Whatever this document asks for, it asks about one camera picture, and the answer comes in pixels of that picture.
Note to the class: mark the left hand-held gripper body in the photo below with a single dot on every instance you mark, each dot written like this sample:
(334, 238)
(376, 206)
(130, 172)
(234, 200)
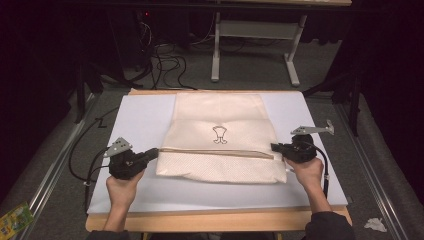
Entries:
(125, 165)

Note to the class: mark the aluminium floor rail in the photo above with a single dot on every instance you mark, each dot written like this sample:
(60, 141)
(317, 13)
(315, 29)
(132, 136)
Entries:
(56, 160)
(370, 156)

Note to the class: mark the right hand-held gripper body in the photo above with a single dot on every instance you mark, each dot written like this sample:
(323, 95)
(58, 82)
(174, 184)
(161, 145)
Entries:
(301, 151)

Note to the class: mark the cream mesh laundry bag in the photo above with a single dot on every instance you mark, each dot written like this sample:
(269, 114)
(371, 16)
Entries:
(220, 146)

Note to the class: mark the person's right hand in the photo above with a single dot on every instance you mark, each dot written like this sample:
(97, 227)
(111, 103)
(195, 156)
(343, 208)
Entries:
(306, 173)

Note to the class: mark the black metal stand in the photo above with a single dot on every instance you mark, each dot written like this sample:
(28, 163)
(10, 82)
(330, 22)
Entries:
(87, 86)
(346, 90)

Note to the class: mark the person's left hand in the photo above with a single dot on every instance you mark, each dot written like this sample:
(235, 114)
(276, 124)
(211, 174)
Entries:
(123, 190)

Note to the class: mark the green printed packet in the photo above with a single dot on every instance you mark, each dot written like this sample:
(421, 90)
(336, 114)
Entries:
(13, 221)

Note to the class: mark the crumpled white tissue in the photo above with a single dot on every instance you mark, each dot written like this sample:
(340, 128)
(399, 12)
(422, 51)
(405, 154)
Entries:
(376, 225)

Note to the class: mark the wooden table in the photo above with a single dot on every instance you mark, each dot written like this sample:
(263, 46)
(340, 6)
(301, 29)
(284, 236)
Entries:
(206, 221)

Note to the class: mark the white metal desk frame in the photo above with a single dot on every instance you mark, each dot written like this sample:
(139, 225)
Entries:
(256, 29)

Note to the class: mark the white foam board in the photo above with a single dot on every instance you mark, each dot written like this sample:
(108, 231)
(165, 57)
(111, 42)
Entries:
(140, 116)

